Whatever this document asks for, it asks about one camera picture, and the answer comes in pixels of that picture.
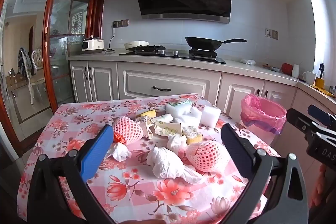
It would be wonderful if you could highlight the red wooden glass sliding door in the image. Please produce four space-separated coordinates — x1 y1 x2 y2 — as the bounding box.
42 0 105 107

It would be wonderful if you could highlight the black power cable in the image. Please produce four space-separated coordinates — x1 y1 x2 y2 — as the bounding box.
103 27 116 52

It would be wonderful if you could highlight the black gas stove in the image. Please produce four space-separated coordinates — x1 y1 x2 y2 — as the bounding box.
119 45 227 65

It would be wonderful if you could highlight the large crumpled white tissue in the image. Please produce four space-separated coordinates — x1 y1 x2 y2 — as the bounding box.
146 146 206 185

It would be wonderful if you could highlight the white double-door base cabinet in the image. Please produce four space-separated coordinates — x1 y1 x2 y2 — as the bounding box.
70 61 119 104

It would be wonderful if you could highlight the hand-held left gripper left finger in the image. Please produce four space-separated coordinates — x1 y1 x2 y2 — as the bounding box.
28 124 114 224

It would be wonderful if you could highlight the yellow cloth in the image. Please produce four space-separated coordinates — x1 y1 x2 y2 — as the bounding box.
312 84 336 98

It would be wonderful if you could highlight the white carved chair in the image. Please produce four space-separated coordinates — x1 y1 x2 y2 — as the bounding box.
18 47 46 105

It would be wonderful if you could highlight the pink-bagged trash bin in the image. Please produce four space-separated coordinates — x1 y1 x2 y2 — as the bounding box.
240 93 287 147

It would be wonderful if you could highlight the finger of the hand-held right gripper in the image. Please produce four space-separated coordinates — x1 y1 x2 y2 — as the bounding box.
286 108 319 136
308 105 336 126

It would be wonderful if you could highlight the white drawer with black handle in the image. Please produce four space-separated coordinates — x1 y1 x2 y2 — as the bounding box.
117 62 222 105

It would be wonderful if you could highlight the gold wall outlet with plug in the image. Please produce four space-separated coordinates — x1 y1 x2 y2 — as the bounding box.
113 19 130 28

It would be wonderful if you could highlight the person's right hand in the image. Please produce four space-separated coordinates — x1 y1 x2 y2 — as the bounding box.
311 164 328 210

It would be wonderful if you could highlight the yellow oil bottle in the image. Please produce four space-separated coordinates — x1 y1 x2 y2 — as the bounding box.
314 63 326 88

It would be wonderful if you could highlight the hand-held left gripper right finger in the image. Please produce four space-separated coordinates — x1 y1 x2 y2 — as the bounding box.
218 123 309 224

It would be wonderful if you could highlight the black wok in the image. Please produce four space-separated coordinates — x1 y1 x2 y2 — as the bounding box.
184 36 248 51

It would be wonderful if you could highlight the pink foam fruit net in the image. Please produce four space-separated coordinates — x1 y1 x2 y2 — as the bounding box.
185 140 229 173
112 116 144 145

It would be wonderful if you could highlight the green striped cloth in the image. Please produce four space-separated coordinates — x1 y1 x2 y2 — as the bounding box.
169 98 192 106

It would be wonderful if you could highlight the white rice cooker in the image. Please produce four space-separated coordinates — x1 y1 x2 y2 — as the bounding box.
81 35 105 54

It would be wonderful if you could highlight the white foam block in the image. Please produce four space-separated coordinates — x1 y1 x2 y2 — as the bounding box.
165 103 192 119
181 107 202 127
200 105 221 127

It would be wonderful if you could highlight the cream floral packet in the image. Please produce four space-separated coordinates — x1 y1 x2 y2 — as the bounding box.
154 120 184 136

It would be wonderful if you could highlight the white printed paper wrapper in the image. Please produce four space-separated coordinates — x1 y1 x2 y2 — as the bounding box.
135 116 158 140

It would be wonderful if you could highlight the small crumpled white tissue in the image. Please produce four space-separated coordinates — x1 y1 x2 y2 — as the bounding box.
106 142 132 162

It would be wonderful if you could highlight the white tube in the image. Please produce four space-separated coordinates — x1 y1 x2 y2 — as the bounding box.
155 114 174 123

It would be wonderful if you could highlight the white electric griddle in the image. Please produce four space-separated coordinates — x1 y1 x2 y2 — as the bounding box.
124 40 150 51

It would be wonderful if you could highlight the pink floral tablecloth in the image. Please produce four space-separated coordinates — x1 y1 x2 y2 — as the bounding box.
16 93 282 224

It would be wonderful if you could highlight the white mug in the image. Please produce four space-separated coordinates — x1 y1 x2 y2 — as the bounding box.
302 71 317 84

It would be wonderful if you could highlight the red wooden door frame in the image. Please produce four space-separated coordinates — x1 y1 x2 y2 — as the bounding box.
0 0 95 159

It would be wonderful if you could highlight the porous yellow sponge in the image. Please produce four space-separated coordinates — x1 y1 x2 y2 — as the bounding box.
182 126 203 145

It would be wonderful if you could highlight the smooth yellow sponge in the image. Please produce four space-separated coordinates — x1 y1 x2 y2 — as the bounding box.
135 110 157 119

